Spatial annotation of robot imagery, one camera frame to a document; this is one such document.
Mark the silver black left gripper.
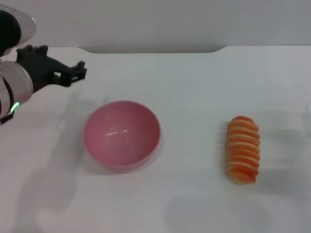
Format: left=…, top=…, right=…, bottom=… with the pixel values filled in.
left=0, top=45, right=87, bottom=115

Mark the pink plastic bowl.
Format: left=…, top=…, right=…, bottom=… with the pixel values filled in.
left=83, top=100, right=162, bottom=174

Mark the orange ridged bread loaf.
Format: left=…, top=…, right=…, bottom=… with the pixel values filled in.
left=225, top=116, right=261, bottom=186

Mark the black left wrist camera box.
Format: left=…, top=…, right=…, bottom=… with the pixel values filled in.
left=0, top=8, right=37, bottom=58

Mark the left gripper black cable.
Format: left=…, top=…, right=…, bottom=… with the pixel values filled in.
left=0, top=77, right=15, bottom=126

